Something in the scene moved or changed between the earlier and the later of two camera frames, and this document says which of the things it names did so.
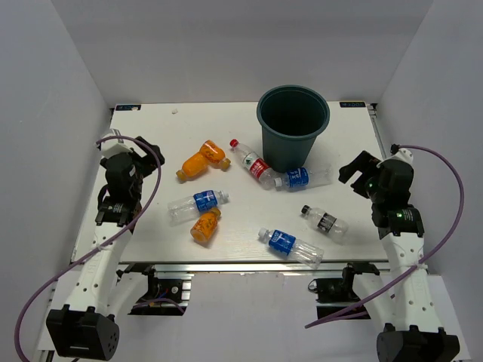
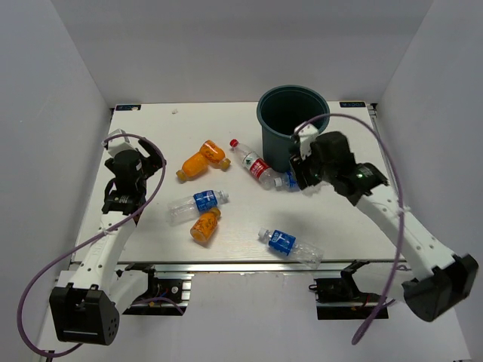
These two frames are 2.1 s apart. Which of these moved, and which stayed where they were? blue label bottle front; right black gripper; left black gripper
Moved: right black gripper
Stayed: left black gripper; blue label bottle front
